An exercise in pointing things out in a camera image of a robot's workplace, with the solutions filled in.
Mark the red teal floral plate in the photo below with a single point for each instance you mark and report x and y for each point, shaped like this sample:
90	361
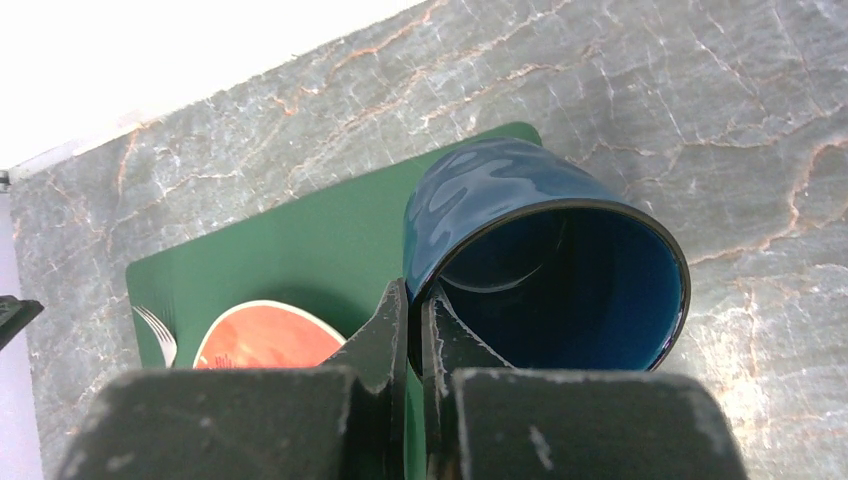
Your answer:
267	334

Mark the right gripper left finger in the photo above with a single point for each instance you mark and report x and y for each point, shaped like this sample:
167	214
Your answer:
344	419

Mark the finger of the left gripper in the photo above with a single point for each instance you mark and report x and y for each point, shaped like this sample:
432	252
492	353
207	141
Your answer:
16	314

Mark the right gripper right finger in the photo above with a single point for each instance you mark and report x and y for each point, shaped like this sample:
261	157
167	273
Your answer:
488	420

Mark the silver metal fork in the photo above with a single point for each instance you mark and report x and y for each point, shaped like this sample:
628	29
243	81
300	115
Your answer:
166	340

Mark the dark blue mug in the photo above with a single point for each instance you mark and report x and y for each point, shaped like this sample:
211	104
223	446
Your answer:
542	262

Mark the green rectangular placemat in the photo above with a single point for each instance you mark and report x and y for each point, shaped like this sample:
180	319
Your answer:
331	253

